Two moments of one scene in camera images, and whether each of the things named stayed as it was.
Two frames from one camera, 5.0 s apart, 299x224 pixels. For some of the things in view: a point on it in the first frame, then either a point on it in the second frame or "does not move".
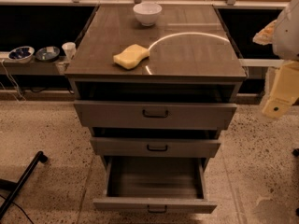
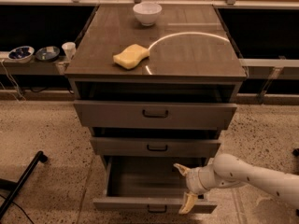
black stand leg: (13, 187) does not move
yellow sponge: (131, 56) does not move
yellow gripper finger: (277, 107) to (189, 202)
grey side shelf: (34, 67) does not move
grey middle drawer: (155, 143) does not move
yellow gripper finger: (265, 36) to (183, 170)
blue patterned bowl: (21, 54) does not move
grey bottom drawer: (163, 184) does not move
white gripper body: (287, 36) to (193, 180)
